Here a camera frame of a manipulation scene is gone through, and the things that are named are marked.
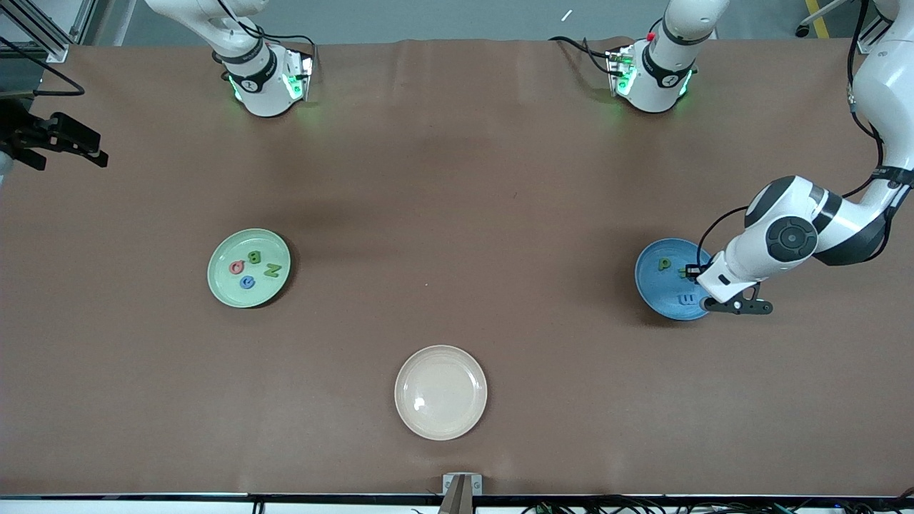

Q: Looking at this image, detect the black base cable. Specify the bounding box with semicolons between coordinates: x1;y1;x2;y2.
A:
264;18;318;79
548;36;616;76

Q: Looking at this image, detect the brown table cover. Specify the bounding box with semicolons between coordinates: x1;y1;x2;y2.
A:
0;36;914;497

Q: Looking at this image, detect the blue plate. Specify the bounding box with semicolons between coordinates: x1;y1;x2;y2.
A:
635;238;716;321

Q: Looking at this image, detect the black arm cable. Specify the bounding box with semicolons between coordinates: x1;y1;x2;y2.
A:
694;0;902;271
0;36;86;97

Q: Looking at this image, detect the aluminium frame post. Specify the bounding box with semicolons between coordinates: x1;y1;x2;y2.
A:
853;0;890;55
0;0;97;64

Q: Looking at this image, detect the black right base cable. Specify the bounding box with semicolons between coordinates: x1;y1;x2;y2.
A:
264;18;318;79

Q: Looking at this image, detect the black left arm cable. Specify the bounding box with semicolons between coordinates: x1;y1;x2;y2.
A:
694;0;902;271

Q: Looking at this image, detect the beige plate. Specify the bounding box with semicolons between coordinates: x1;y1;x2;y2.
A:
394;345;488;441

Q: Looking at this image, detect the light green plate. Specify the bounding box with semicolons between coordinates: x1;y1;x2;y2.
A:
207;228;291;309

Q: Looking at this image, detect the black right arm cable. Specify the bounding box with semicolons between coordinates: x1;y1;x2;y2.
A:
0;36;86;97

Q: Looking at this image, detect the metal camera bracket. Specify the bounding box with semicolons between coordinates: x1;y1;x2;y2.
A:
442;473;483;514

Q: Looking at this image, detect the black left base cable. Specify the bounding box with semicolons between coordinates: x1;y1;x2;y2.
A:
548;36;616;76

